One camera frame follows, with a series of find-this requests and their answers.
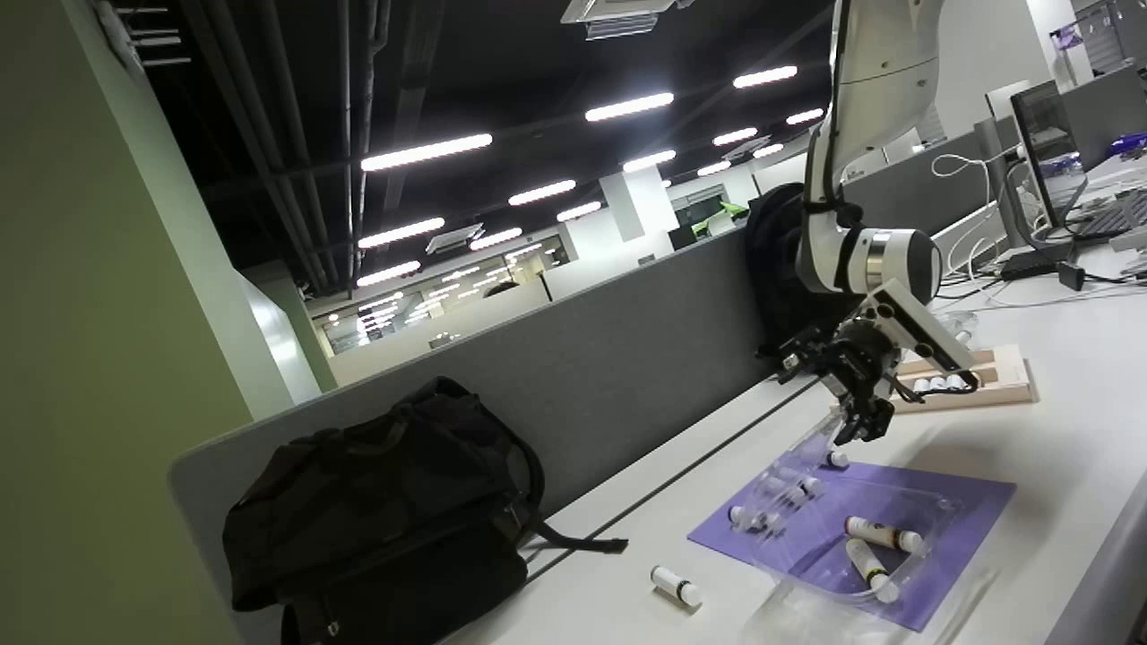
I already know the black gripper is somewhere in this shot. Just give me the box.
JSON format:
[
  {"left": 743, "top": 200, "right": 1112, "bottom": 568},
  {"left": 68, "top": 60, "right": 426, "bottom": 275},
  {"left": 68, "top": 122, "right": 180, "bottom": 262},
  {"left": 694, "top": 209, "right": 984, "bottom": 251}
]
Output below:
[{"left": 820, "top": 324, "right": 900, "bottom": 448}]

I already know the clear plastic box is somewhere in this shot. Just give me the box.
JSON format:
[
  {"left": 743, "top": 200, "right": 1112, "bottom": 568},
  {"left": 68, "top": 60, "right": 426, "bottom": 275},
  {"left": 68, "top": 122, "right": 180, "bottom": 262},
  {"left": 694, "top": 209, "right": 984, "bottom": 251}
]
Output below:
[{"left": 725, "top": 410, "right": 1004, "bottom": 645}]

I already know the purple mat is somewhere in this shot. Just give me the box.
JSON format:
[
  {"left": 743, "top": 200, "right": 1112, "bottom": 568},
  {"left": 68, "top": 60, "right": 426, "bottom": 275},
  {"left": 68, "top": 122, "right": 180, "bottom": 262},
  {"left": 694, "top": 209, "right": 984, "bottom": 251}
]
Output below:
[{"left": 687, "top": 435, "right": 1023, "bottom": 637}]

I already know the wooden block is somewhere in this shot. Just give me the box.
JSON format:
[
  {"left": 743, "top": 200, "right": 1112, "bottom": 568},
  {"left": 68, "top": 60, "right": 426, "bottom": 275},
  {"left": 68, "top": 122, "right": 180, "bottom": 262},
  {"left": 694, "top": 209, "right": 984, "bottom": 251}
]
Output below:
[{"left": 892, "top": 339, "right": 1043, "bottom": 416}]

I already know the small black backpack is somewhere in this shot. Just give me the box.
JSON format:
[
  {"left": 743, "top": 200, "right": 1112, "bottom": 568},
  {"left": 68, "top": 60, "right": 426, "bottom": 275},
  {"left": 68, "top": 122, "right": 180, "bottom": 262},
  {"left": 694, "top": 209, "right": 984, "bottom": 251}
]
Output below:
[{"left": 743, "top": 179, "right": 842, "bottom": 362}]

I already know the grey desk partition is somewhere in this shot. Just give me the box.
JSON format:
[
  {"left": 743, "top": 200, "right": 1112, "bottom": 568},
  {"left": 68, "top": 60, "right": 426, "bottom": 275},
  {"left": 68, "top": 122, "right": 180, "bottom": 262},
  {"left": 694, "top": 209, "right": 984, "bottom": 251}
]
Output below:
[{"left": 166, "top": 227, "right": 837, "bottom": 584}]

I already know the ceiling air vent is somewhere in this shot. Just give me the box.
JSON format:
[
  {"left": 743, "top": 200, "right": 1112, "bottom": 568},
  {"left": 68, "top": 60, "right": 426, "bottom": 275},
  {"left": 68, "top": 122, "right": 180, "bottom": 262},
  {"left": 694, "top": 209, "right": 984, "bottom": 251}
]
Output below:
[{"left": 554, "top": 0, "right": 694, "bottom": 46}]

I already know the large black backpack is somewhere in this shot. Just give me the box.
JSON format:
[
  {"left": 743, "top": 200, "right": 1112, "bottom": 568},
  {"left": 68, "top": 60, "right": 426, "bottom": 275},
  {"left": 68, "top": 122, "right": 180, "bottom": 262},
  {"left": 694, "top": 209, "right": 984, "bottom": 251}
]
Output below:
[{"left": 219, "top": 374, "right": 630, "bottom": 645}]

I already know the grey wrist camera bar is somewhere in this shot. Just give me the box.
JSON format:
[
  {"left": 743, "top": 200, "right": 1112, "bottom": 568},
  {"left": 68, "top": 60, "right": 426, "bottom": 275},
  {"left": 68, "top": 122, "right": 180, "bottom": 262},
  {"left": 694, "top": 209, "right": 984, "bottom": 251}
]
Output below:
[{"left": 860, "top": 284, "right": 984, "bottom": 393}]

